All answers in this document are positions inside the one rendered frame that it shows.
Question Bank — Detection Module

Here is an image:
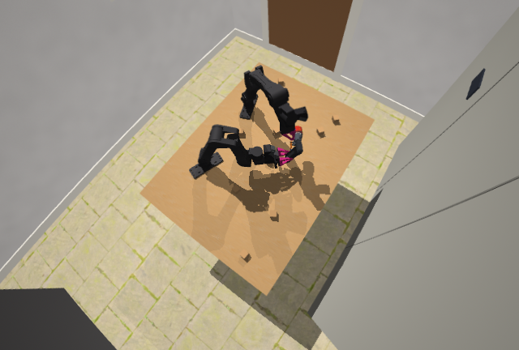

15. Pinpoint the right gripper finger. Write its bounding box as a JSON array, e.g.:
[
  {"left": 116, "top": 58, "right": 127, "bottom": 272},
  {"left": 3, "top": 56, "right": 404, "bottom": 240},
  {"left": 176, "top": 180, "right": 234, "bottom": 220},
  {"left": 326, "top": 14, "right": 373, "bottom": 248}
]
[
  {"left": 279, "top": 157, "right": 293, "bottom": 167},
  {"left": 278, "top": 147, "right": 289, "bottom": 156}
]

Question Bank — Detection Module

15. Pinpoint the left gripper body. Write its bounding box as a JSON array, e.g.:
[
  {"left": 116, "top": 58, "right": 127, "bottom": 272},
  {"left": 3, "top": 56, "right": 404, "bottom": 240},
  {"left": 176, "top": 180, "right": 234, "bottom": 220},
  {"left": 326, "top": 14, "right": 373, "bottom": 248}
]
[{"left": 278, "top": 118, "right": 295, "bottom": 134}]

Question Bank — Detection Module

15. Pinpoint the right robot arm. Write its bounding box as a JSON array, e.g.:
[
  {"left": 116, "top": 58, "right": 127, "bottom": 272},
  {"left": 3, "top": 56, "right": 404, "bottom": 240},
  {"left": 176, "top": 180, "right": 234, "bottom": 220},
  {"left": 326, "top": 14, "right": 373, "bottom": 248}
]
[{"left": 189, "top": 125, "right": 276, "bottom": 178}]

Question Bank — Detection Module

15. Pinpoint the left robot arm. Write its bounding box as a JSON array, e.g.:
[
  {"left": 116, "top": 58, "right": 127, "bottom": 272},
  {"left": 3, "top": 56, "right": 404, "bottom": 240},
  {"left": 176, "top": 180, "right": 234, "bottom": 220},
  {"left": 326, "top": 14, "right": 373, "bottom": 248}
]
[{"left": 240, "top": 66, "right": 308, "bottom": 128}]

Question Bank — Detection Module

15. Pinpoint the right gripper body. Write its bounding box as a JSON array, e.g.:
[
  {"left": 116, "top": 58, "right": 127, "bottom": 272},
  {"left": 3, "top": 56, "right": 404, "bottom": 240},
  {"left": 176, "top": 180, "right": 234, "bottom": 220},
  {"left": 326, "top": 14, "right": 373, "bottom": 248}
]
[{"left": 273, "top": 148, "right": 280, "bottom": 169}]

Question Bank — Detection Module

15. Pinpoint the black and red hose nozzle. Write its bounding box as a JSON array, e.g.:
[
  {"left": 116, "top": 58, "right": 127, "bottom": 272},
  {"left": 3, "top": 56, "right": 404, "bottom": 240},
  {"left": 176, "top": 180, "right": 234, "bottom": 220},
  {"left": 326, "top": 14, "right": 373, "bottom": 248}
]
[{"left": 285, "top": 126, "right": 303, "bottom": 159}]

